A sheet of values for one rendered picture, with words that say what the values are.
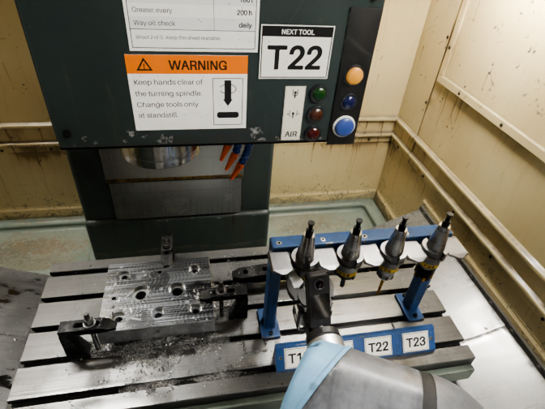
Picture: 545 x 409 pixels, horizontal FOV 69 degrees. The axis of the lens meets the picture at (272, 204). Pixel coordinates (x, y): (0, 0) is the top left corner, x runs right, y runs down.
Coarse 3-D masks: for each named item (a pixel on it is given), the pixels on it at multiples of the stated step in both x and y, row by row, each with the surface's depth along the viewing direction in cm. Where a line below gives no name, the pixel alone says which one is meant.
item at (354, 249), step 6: (354, 234) 88; (360, 234) 88; (348, 240) 89; (354, 240) 88; (360, 240) 88; (348, 246) 89; (354, 246) 89; (360, 246) 90; (342, 252) 91; (348, 252) 90; (354, 252) 90; (348, 258) 91; (354, 258) 90
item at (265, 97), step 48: (48, 0) 44; (96, 0) 45; (288, 0) 49; (336, 0) 50; (384, 0) 51; (48, 48) 47; (96, 48) 48; (336, 48) 53; (48, 96) 50; (96, 96) 52; (96, 144) 56; (144, 144) 57; (192, 144) 59
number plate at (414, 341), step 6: (426, 330) 109; (402, 336) 107; (408, 336) 108; (414, 336) 108; (420, 336) 108; (426, 336) 109; (402, 342) 108; (408, 342) 108; (414, 342) 108; (420, 342) 108; (426, 342) 109; (402, 348) 108; (408, 348) 108; (414, 348) 108; (420, 348) 108; (426, 348) 109
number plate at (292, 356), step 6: (288, 348) 102; (294, 348) 102; (300, 348) 102; (306, 348) 102; (288, 354) 102; (294, 354) 102; (300, 354) 102; (288, 360) 102; (294, 360) 102; (288, 366) 101; (294, 366) 102
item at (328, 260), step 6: (318, 252) 93; (324, 252) 93; (330, 252) 93; (324, 258) 92; (330, 258) 92; (336, 258) 92; (318, 264) 90; (324, 264) 90; (330, 264) 90; (336, 264) 91; (330, 270) 89
